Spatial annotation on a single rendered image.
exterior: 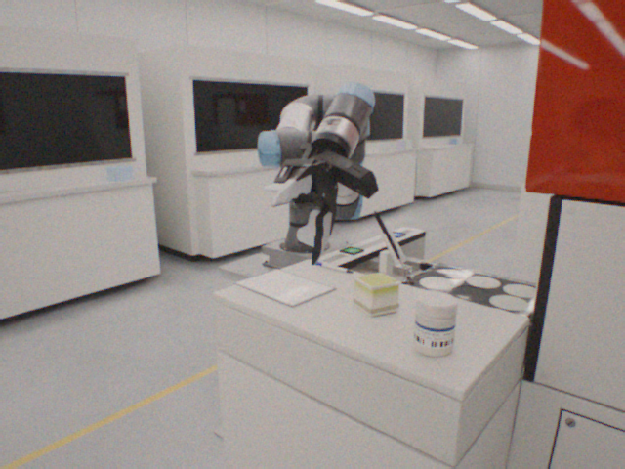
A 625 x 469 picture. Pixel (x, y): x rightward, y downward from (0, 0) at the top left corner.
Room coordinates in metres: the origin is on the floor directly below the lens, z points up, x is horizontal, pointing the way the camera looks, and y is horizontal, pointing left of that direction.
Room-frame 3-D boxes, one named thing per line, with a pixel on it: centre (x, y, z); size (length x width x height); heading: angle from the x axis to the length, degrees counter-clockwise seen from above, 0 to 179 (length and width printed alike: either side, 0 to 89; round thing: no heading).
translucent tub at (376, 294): (0.90, -0.13, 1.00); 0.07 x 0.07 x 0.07; 26
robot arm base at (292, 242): (1.62, 0.04, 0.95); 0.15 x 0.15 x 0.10
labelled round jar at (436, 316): (0.72, -0.21, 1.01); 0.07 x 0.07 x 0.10
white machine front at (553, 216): (1.14, -0.73, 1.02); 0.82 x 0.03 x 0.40; 139
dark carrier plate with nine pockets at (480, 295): (1.14, -0.43, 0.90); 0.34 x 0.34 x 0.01; 49
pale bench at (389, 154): (6.65, -0.63, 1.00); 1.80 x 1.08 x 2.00; 139
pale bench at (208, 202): (4.98, 0.81, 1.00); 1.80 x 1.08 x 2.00; 139
